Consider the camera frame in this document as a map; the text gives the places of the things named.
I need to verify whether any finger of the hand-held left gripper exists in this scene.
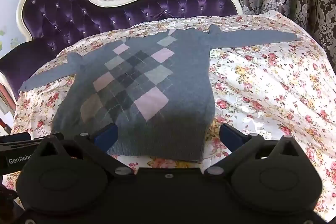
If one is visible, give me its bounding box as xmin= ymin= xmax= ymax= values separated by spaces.
xmin=0 ymin=132 xmax=65 ymax=146

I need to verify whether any floral printed blanket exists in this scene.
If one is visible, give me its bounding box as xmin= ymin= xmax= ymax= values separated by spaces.
xmin=5 ymin=10 xmax=336 ymax=216

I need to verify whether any stack of books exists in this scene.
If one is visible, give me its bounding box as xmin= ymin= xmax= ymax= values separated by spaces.
xmin=0 ymin=74 xmax=19 ymax=136

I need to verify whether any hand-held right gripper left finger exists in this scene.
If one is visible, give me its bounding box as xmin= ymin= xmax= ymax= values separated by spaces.
xmin=34 ymin=123 xmax=135 ymax=178

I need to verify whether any purple tufted velvet headboard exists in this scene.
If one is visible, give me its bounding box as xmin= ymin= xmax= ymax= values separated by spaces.
xmin=0 ymin=0 xmax=243 ymax=101

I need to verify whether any green wall sticker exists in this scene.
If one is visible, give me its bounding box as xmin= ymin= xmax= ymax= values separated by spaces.
xmin=0 ymin=26 xmax=20 ymax=52

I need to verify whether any grey argyle knit sweater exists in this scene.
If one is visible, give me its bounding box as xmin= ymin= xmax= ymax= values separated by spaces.
xmin=20 ymin=24 xmax=302 ymax=163

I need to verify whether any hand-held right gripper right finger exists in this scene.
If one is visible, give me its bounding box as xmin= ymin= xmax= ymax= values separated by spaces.
xmin=204 ymin=123 xmax=307 ymax=176

